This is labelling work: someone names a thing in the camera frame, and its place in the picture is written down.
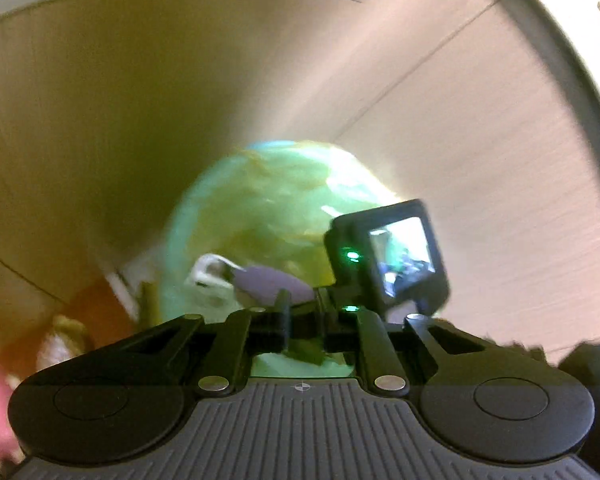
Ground pink cloth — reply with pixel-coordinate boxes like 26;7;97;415
0;360;31;466

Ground green trash bag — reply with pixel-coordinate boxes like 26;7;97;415
160;140;406;378

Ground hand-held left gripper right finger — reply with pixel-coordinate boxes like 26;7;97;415
314;287;496;397

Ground beige blurred object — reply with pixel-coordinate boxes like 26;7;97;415
37;314;93;376

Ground dark green scrap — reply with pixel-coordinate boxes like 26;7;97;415
287;342;328;365

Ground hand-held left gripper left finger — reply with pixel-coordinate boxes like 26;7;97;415
100;289;293;397

